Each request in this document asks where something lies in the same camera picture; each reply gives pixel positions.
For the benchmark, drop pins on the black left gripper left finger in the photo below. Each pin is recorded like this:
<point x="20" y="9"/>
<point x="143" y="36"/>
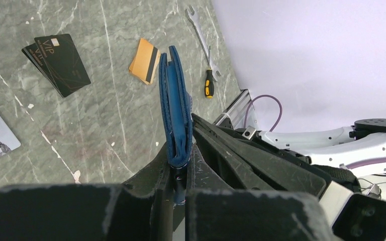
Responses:
<point x="140" y="208"/>

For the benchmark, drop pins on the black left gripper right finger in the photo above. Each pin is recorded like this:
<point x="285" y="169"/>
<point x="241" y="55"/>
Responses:
<point x="215" y="211"/>

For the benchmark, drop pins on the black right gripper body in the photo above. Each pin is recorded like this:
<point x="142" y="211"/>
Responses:
<point x="354" y="216"/>

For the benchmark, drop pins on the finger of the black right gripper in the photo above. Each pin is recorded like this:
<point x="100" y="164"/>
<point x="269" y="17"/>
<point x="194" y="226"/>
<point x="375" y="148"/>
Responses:
<point x="251" y="164"/>

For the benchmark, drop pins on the blue leather card holder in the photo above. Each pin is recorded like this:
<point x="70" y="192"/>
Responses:
<point x="176" y="113"/>

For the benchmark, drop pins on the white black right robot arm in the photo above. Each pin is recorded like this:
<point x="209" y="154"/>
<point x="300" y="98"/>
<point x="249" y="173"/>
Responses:
<point x="354" y="156"/>

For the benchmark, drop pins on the black VIP card stack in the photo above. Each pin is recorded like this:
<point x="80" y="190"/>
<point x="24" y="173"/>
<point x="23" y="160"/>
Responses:
<point x="57" y="58"/>

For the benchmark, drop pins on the yellow black small screwdriver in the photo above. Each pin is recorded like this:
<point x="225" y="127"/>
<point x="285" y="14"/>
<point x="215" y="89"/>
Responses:
<point x="209" y="82"/>

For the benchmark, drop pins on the silver open-end wrench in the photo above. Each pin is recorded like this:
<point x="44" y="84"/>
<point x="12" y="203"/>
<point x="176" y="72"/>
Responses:
<point x="193" y="17"/>

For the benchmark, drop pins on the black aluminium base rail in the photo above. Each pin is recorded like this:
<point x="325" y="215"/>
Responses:
<point x="239" y="110"/>

